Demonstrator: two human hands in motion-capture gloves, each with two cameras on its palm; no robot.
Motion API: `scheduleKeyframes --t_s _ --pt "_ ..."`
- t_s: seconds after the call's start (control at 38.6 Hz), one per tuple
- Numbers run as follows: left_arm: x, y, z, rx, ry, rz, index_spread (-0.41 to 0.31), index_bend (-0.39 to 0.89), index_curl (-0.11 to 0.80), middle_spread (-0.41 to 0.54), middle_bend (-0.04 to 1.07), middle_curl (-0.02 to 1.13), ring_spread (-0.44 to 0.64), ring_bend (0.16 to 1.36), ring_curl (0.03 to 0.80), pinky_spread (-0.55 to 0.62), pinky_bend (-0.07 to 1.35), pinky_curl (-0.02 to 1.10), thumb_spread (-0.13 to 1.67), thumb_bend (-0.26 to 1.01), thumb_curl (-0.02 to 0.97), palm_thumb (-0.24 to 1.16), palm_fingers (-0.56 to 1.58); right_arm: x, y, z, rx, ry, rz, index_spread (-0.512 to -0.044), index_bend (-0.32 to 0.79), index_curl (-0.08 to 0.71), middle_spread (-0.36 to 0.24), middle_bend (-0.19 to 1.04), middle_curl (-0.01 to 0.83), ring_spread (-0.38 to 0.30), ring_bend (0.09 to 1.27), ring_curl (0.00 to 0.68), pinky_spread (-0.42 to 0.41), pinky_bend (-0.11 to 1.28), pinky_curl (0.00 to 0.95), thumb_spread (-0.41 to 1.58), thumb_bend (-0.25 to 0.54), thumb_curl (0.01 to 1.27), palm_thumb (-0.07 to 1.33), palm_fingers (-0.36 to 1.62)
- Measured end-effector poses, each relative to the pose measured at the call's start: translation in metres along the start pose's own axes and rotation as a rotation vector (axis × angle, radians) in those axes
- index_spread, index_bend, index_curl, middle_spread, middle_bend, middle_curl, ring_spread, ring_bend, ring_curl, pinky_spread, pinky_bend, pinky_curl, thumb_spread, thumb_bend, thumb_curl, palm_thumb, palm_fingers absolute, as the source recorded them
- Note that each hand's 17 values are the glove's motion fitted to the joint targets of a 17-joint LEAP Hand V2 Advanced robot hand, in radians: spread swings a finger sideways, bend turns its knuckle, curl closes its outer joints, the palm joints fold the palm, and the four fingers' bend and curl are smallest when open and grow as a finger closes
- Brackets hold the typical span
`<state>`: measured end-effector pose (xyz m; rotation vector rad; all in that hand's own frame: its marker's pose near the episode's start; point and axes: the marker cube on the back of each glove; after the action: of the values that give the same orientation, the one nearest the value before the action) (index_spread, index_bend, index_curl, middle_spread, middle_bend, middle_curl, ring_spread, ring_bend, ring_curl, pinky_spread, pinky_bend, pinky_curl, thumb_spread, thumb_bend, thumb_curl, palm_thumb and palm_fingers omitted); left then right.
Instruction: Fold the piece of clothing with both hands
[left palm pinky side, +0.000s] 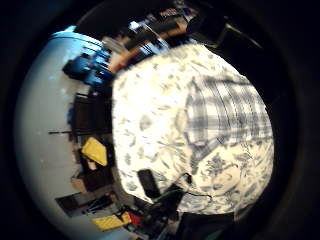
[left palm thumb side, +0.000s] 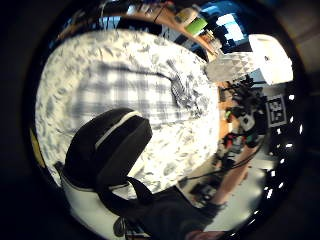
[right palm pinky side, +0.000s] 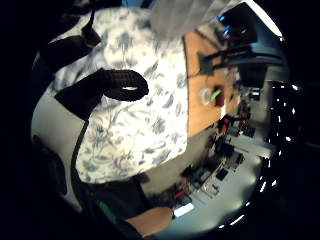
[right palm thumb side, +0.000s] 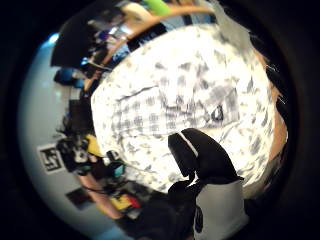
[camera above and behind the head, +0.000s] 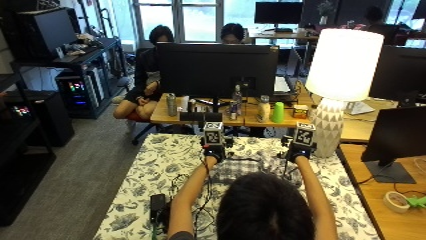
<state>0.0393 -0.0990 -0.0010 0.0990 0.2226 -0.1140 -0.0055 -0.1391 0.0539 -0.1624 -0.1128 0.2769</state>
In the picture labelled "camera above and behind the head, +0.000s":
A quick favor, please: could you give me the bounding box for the clear water bottle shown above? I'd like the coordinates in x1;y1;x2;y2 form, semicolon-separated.
232;84;245;116

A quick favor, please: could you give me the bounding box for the white marker cube on glove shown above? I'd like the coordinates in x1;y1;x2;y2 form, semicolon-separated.
292;121;318;148
203;121;226;146

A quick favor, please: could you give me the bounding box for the wide black monitor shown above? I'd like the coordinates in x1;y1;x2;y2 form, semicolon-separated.
155;42;281;114

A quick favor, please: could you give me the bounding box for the person's right hand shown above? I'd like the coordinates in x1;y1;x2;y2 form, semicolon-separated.
281;135;320;164

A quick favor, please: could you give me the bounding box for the white marker cube on left glove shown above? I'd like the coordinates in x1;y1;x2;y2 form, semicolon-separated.
203;121;226;146

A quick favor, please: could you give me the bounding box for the white grey patterned lamp base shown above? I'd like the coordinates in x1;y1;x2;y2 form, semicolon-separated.
308;97;348;159

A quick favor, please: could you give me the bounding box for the green plastic cup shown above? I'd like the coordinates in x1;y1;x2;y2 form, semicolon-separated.
270;101;286;124

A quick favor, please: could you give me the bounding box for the beige tape roll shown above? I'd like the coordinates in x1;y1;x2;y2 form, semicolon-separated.
382;190;413;215

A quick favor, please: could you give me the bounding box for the flat black box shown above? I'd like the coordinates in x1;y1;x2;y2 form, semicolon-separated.
179;111;224;123

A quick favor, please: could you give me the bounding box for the white cup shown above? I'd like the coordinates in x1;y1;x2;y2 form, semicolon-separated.
179;95;192;113

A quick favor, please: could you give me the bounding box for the small background monitor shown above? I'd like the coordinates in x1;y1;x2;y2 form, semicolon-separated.
253;1;305;33

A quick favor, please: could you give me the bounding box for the black monitor behind lamp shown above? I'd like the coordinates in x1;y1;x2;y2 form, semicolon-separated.
368;44;426;108

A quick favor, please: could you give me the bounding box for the white paper sheet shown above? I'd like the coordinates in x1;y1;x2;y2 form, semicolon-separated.
345;100;377;116

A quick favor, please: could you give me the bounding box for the floral blue white tablecloth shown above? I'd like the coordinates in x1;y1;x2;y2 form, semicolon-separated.
92;133;381;240

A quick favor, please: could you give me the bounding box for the grey metal tumbler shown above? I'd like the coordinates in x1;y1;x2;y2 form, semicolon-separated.
165;92;179;118

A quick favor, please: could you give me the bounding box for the black monitor with square stand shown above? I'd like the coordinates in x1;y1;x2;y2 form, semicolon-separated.
360;105;426;185

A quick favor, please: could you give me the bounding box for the computer tower with coloured lights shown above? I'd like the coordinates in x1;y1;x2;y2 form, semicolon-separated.
55;68;107;115

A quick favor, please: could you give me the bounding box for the wooden desk with bottles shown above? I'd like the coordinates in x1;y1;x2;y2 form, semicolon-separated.
149;84;401;144

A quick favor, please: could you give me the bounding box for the bottle with beige contents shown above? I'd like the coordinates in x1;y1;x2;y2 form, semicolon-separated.
256;94;273;124

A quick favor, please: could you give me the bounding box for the yellow box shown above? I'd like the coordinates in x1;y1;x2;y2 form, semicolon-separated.
292;104;310;120

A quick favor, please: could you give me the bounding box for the red office chair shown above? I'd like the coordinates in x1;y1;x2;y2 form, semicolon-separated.
125;110;163;147

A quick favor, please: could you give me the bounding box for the large black case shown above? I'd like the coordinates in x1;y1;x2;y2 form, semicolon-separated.
16;6;83;62

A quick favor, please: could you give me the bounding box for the white marker cube on right glove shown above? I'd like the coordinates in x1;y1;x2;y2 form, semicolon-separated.
292;121;318;148

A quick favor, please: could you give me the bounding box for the person's left hand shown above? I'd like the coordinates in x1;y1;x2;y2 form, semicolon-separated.
200;139;234;164

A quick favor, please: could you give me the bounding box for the black glove cable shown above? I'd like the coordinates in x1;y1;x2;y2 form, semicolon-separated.
191;156;218;239

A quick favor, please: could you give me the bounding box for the white lamp shade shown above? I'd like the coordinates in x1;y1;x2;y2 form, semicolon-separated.
304;28;386;103

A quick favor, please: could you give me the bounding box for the black power adapter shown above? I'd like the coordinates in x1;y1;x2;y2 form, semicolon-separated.
149;193;168;224

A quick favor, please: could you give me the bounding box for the wooden desk with tape roll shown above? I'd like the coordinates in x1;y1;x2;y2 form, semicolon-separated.
338;143;426;240

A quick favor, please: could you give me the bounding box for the grey checked cloth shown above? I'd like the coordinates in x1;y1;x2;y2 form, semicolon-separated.
209;136;313;188

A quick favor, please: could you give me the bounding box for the green plastic tool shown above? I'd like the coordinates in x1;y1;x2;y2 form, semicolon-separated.
405;195;426;210

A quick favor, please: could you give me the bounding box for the black metal shelf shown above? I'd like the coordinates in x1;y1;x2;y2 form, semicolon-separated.
9;36;131;120

